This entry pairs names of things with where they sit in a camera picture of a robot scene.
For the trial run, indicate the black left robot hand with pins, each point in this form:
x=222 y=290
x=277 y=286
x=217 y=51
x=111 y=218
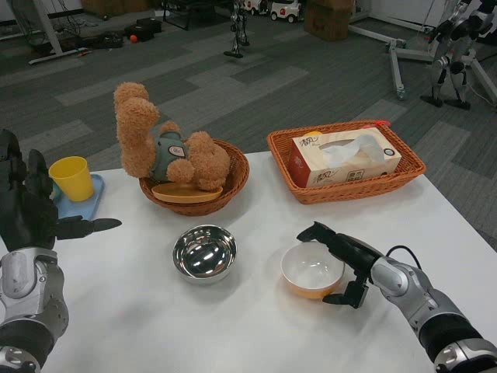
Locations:
x=27 y=210

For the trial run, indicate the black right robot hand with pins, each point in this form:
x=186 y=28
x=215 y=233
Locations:
x=349 y=248

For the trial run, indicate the white and orange plastic bowl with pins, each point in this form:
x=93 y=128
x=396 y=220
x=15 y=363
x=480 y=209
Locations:
x=306 y=272

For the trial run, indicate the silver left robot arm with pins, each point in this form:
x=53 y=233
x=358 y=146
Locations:
x=27 y=295

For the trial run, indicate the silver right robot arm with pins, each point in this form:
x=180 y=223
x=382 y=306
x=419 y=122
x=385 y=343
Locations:
x=423 y=299

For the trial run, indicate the shiny steel bowl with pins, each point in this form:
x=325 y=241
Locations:
x=204 y=252

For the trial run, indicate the yellow plastic cup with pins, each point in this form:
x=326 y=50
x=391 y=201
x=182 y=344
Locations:
x=71 y=178

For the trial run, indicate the light blue plastic tray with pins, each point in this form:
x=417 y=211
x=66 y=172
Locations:
x=83 y=208

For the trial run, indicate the rectangular wicker basket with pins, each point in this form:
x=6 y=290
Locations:
x=407 y=167

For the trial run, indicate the beige tissue box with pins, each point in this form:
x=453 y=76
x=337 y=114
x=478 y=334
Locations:
x=310 y=155

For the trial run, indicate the red basket tag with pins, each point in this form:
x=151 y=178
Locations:
x=382 y=124

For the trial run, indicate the brown teddy bear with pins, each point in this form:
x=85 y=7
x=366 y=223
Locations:
x=136 y=132

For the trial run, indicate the round wicker basket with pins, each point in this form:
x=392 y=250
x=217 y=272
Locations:
x=233 y=182

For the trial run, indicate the orange wooden plate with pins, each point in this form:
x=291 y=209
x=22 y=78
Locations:
x=182 y=194

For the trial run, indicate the white standing desk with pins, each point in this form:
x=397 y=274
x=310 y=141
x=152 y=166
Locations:
x=52 y=35

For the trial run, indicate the black flat floor case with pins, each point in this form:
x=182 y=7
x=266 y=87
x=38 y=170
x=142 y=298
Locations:
x=106 y=40

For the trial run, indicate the black equipment case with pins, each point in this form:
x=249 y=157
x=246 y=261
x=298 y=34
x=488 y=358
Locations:
x=143 y=29

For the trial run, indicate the silver and black humanoid robot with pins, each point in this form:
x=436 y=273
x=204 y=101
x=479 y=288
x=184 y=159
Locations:
x=454 y=46

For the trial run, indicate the large cardboard floor box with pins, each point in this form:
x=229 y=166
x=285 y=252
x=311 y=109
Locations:
x=326 y=21

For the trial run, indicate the standing silver humanoid robot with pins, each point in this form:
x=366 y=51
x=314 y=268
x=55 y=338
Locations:
x=237 y=31

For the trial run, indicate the white toy car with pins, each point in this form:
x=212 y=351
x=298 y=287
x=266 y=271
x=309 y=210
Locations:
x=285 y=9
x=258 y=5

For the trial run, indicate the white gantry frame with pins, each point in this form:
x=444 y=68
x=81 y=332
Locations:
x=396 y=50

